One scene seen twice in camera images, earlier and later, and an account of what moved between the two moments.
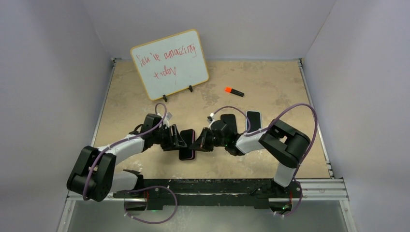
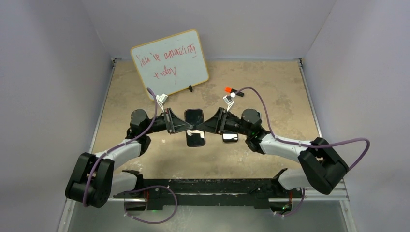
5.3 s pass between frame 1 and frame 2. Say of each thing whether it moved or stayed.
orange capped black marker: stayed
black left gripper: moved
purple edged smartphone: moved
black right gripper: moved
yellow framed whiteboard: stayed
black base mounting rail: stayed
